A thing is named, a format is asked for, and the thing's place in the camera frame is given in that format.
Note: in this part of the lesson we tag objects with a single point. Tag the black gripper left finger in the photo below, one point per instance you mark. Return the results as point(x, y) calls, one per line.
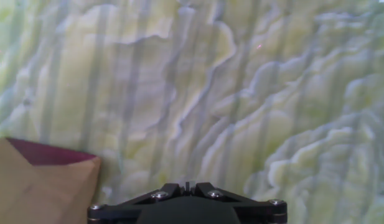
point(123, 211)

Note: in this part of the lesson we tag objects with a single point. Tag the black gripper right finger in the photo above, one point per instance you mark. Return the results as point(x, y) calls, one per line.
point(257, 211)

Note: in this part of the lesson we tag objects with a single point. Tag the Costa paper bag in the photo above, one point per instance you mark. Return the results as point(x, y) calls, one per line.
point(39, 193)

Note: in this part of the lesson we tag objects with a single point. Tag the green marble pattern mat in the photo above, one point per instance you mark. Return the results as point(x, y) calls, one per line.
point(226, 93)

